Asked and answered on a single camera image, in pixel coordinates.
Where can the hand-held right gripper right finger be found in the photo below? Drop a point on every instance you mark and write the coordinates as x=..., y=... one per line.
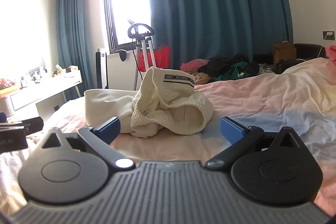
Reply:
x=231, y=130

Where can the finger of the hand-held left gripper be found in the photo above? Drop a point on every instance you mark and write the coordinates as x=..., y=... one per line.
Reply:
x=34, y=124

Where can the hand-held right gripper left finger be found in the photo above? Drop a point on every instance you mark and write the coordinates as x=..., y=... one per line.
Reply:
x=109, y=130

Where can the cream knit pants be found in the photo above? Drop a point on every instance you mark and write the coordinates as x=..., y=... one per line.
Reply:
x=181, y=113

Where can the white desk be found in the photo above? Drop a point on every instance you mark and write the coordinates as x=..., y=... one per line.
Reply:
x=39, y=92

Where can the pastel bed blanket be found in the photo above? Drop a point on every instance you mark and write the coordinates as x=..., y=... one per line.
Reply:
x=262, y=98

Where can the clutter of small desk items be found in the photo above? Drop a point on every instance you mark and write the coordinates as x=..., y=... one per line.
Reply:
x=36, y=73

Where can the tan patterned garment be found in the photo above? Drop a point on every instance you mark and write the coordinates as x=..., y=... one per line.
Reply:
x=202, y=78

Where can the green garment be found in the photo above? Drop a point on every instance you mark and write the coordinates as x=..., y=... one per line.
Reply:
x=237, y=69

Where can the black garment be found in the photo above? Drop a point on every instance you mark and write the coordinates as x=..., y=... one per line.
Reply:
x=223, y=64

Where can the pink garment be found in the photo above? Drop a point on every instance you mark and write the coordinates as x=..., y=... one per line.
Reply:
x=193, y=64

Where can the small black device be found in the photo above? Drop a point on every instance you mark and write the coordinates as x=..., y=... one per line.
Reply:
x=122, y=55

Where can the garment steamer stand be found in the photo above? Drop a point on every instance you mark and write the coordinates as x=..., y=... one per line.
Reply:
x=151, y=53

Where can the red cloth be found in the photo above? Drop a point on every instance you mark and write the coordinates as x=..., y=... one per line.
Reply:
x=162, y=56

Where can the brown paper bag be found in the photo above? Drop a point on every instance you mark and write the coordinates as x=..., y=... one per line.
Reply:
x=284, y=54

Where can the narrow teal curtain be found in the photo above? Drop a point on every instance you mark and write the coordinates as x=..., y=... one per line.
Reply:
x=76, y=29

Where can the black leather headboard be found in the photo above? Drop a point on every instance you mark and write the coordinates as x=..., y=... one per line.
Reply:
x=309, y=50

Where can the pink pillow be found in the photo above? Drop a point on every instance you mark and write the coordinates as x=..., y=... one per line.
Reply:
x=332, y=53

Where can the wide teal curtain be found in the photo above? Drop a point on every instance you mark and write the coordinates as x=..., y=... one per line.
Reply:
x=223, y=3

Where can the wall socket with charger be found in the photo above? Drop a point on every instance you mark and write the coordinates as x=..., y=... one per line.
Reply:
x=328, y=35

